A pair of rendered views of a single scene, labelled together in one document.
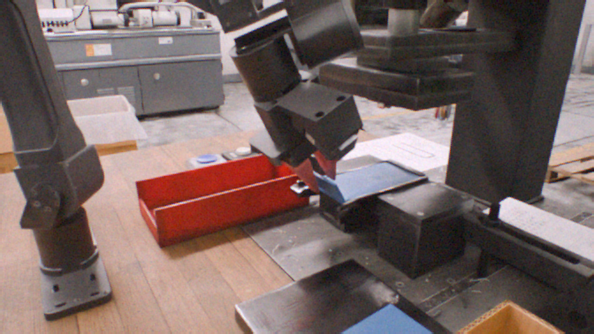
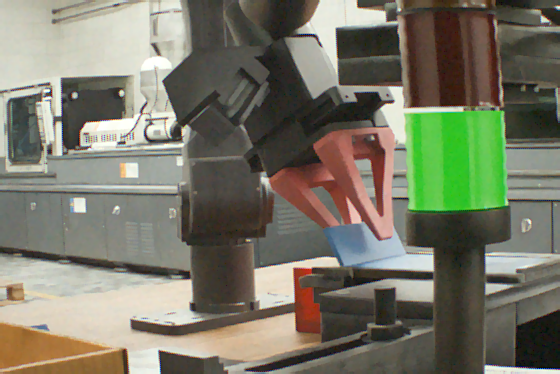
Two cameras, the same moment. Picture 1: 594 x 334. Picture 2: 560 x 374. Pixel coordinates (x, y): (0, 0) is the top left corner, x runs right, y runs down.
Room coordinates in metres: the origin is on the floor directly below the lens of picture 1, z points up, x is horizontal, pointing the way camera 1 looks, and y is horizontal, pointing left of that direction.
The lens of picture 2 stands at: (0.23, -0.74, 1.08)
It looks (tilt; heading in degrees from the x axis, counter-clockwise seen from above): 3 degrees down; 76
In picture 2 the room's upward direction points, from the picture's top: 3 degrees counter-clockwise
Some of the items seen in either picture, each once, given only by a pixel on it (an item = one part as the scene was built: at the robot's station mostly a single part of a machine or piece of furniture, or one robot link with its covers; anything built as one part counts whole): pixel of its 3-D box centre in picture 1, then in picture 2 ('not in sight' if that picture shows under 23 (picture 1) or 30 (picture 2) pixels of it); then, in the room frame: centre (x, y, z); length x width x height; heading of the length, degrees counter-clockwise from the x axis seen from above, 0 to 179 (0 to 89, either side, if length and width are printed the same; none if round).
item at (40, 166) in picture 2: not in sight; (22, 131); (0.22, 9.27, 1.21); 0.86 x 0.10 x 0.79; 120
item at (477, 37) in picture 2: not in sight; (451, 61); (0.39, -0.38, 1.10); 0.04 x 0.04 x 0.03
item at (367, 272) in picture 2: (392, 194); (436, 290); (0.48, -0.12, 0.98); 0.13 x 0.01 x 0.03; 123
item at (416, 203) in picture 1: (390, 184); (479, 281); (0.51, -0.12, 0.98); 0.20 x 0.10 x 0.01; 33
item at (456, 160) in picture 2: not in sight; (457, 158); (0.39, -0.38, 1.07); 0.04 x 0.04 x 0.03
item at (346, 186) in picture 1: (363, 173); (445, 246); (0.50, -0.08, 1.00); 0.15 x 0.07 x 0.03; 123
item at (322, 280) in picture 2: (352, 206); (352, 281); (0.44, -0.06, 0.98); 0.07 x 0.02 x 0.01; 123
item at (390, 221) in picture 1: (387, 211); (478, 345); (0.51, -0.12, 0.94); 0.20 x 0.10 x 0.07; 33
